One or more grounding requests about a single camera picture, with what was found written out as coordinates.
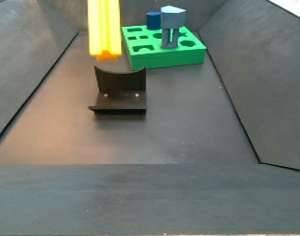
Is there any yellow star-shaped bar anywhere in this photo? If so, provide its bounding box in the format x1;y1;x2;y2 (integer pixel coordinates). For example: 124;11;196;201
87;0;121;61

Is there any black curved fixture stand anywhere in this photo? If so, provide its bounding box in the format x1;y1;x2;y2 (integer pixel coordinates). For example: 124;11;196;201
87;66;147;112

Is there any dark blue cylinder peg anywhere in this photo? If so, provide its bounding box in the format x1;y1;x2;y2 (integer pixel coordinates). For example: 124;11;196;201
146;11;160;30

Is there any green shape sorter board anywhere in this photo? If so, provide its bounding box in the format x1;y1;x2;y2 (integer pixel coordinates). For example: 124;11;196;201
120;25;206;70

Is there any light blue rounded-triangle peg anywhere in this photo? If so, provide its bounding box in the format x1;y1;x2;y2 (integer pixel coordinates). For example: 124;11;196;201
160;6;186;49

